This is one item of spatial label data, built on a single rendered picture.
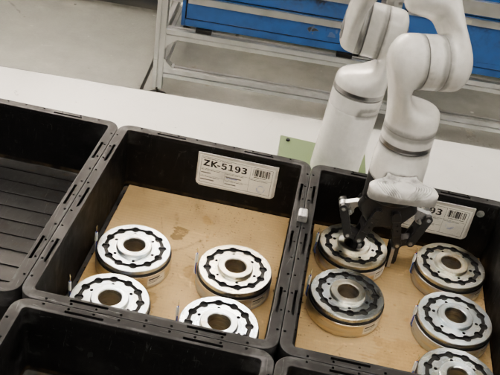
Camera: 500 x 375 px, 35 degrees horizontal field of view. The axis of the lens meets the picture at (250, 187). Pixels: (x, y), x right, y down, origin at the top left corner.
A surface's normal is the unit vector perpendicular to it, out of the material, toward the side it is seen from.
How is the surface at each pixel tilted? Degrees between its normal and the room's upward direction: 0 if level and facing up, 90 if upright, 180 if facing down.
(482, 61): 90
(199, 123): 0
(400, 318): 0
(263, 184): 90
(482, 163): 0
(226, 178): 90
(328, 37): 90
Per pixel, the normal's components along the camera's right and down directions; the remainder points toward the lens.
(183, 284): 0.14, -0.81
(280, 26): -0.09, 0.56
